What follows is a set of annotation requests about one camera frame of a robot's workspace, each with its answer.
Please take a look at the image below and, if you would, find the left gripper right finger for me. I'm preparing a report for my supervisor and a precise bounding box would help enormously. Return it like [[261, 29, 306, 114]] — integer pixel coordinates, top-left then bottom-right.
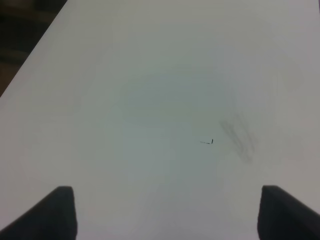
[[257, 185, 320, 240]]

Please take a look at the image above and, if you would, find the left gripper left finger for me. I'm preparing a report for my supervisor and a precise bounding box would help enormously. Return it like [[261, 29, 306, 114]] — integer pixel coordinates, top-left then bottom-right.
[[0, 186, 78, 240]]

